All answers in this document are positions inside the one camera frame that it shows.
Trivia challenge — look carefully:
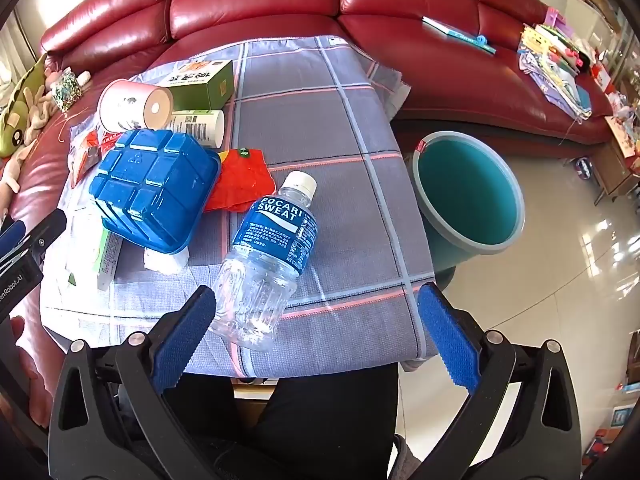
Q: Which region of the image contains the blue plastic tray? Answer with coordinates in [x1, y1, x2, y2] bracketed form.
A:
[89, 129, 221, 255]

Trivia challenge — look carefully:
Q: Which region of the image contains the pink wedding paper cup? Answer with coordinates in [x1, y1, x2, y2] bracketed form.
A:
[96, 79, 174, 132]

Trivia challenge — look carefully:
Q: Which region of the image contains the clear Pocari Sweat bottle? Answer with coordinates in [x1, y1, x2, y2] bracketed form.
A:
[209, 171, 319, 351]

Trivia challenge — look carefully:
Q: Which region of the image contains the red plastic snack bag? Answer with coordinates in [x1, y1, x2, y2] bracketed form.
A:
[204, 148, 276, 212]

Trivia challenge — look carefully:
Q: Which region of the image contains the teal round trash bin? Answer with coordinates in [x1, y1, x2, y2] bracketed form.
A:
[407, 130, 526, 289]

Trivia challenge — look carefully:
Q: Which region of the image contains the red foil snack wrapper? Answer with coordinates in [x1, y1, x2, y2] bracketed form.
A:
[67, 128, 122, 188]

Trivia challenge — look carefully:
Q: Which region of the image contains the green plush toy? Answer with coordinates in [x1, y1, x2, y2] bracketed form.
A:
[1, 53, 47, 158]

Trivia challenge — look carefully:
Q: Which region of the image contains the beige plush toy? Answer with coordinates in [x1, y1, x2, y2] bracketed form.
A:
[1, 85, 56, 220]

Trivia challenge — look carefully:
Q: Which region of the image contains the bag of colourful beads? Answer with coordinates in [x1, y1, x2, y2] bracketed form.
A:
[50, 67, 91, 113]

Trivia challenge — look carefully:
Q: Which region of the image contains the white detox supplement bottle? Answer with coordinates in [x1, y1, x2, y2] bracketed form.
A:
[167, 110, 226, 150]

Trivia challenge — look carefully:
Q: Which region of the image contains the green white biscuit box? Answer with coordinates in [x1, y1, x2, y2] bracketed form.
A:
[157, 60, 234, 112]

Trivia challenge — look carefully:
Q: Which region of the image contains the wooden side table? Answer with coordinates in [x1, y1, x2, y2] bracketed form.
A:
[590, 116, 639, 206]

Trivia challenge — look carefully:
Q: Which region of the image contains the grey plaid cloth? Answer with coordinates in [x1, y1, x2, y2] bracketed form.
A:
[39, 36, 437, 378]

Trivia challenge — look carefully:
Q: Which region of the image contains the stack of colourful papers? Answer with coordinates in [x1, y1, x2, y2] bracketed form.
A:
[518, 6, 613, 124]

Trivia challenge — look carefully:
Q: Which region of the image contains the teal flat book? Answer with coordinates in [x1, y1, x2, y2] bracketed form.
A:
[422, 16, 496, 55]

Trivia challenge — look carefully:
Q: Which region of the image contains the red leather sofa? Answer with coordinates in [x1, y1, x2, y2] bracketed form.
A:
[8, 0, 616, 426]

